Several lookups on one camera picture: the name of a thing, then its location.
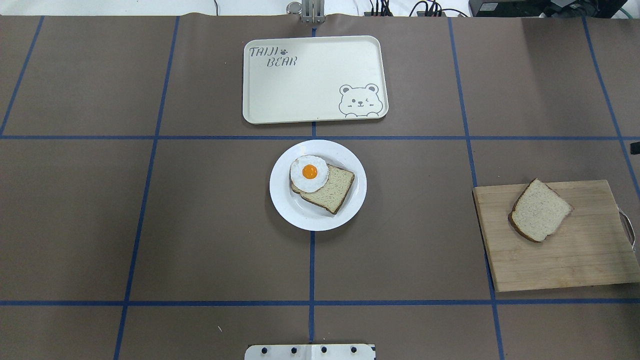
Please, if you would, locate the fried egg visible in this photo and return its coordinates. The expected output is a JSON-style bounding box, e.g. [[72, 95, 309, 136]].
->
[[289, 155, 329, 193]]

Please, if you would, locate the bread slice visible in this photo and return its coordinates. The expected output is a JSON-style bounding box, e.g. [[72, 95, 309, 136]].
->
[[289, 164, 355, 215], [507, 178, 575, 243]]

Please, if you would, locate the bread slice on plate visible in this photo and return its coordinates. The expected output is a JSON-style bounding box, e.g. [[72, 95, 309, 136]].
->
[[289, 164, 355, 215]]

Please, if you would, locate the cream bear serving tray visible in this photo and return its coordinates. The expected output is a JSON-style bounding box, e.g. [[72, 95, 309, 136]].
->
[[242, 35, 389, 125]]

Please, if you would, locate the small metal cylinder weight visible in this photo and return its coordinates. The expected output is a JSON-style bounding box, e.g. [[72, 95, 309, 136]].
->
[[286, 1, 303, 15]]

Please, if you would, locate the white round plate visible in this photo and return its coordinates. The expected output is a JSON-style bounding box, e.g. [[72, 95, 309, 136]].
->
[[269, 139, 367, 231]]

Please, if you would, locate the wooden cutting board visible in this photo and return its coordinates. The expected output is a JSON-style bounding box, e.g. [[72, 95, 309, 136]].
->
[[473, 180, 639, 293]]

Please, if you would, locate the aluminium frame post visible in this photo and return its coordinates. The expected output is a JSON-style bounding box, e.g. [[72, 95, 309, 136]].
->
[[300, 0, 326, 25]]

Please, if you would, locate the black power strip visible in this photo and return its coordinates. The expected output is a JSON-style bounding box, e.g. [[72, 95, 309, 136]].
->
[[363, 10, 447, 18]]

